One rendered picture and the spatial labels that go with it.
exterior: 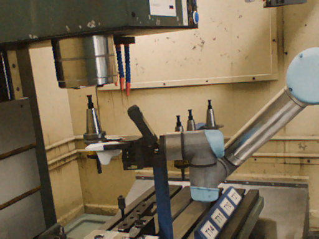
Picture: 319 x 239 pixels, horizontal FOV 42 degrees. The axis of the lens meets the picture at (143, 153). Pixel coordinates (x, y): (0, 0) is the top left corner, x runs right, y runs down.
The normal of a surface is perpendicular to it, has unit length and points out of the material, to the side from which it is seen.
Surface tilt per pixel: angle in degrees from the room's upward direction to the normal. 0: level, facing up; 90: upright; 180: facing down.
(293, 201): 24
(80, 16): 90
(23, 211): 89
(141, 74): 90
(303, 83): 88
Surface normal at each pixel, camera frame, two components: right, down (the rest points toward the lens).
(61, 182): 0.89, 0.02
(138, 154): -0.11, 0.24
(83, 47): 0.15, 0.22
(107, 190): -0.44, 0.26
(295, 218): -0.27, -0.78
